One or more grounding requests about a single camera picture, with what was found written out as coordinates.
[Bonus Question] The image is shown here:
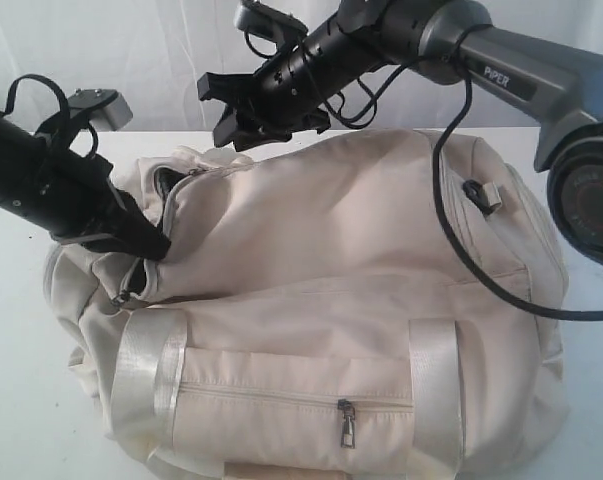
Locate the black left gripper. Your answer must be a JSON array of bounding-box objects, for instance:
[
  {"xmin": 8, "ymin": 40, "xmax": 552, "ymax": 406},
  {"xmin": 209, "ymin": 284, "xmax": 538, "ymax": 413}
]
[{"xmin": 0, "ymin": 134, "xmax": 171, "ymax": 261}]

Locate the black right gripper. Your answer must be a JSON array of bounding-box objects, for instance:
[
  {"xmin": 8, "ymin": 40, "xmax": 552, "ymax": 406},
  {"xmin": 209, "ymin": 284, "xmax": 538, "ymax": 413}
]
[{"xmin": 196, "ymin": 9, "xmax": 391, "ymax": 151}]

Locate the cream fabric duffel bag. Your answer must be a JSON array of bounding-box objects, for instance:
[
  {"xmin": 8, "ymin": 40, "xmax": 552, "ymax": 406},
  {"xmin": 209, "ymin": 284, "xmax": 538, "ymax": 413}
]
[{"xmin": 43, "ymin": 130, "xmax": 568, "ymax": 479}]

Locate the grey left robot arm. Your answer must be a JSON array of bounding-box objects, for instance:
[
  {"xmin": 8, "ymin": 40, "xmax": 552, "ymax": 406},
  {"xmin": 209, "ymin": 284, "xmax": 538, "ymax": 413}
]
[{"xmin": 0, "ymin": 117, "xmax": 171, "ymax": 261}]

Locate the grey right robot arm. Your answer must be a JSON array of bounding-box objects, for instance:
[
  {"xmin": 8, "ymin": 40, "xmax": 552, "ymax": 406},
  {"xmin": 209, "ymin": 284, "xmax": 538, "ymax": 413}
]
[{"xmin": 197, "ymin": 1, "xmax": 603, "ymax": 265}]

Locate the white backdrop curtain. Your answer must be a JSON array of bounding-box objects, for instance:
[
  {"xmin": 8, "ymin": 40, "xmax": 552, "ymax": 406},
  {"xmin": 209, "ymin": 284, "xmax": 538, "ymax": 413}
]
[{"xmin": 0, "ymin": 0, "xmax": 603, "ymax": 135}]

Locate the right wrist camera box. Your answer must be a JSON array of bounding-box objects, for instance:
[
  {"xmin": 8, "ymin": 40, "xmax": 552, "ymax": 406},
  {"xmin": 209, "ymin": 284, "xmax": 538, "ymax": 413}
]
[{"xmin": 233, "ymin": 0, "xmax": 308, "ymax": 39}]

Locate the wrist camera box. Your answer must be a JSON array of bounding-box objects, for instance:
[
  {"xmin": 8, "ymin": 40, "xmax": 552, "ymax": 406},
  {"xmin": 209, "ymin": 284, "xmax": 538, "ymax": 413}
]
[
  {"xmin": 233, "ymin": 0, "xmax": 308, "ymax": 39},
  {"xmin": 68, "ymin": 89, "xmax": 133, "ymax": 131}
]

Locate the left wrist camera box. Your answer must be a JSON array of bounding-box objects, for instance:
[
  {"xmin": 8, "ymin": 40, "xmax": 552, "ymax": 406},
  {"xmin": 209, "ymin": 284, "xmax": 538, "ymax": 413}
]
[{"xmin": 68, "ymin": 89, "xmax": 133, "ymax": 131}]

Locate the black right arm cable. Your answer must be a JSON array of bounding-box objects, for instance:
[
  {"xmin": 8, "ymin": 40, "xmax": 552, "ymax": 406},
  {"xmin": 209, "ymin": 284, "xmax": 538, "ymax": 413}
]
[{"xmin": 330, "ymin": 59, "xmax": 603, "ymax": 321}]

